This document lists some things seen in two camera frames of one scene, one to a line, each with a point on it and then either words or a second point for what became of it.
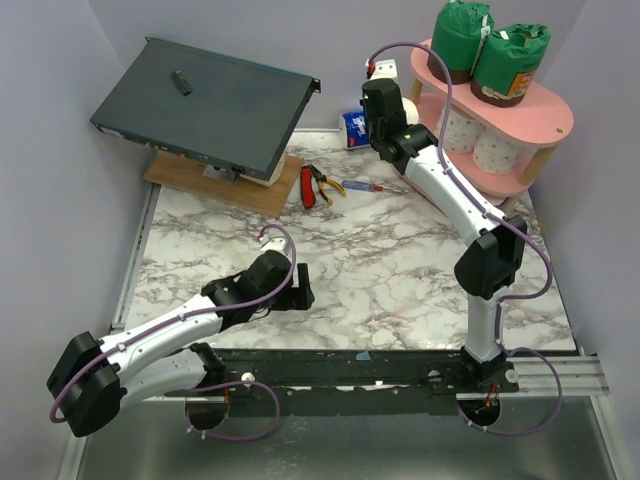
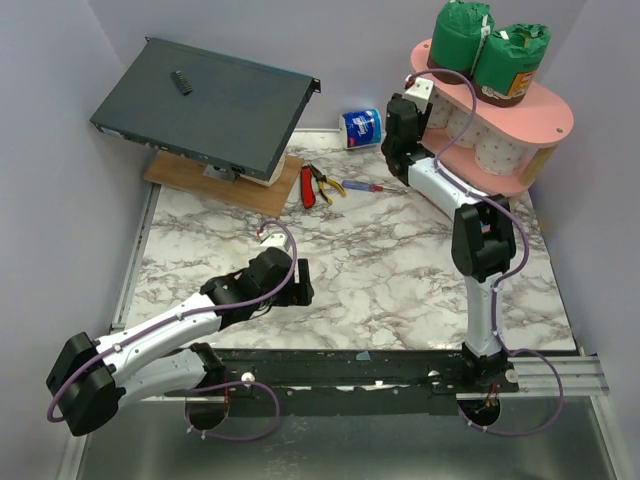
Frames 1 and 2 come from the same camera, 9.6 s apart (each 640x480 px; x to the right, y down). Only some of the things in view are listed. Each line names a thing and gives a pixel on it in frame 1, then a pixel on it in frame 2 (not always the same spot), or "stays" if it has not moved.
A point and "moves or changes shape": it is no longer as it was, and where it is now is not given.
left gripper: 299,298 stays
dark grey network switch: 238,115 stays
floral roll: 411,111 moves or changes shape
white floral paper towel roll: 497,154 stays
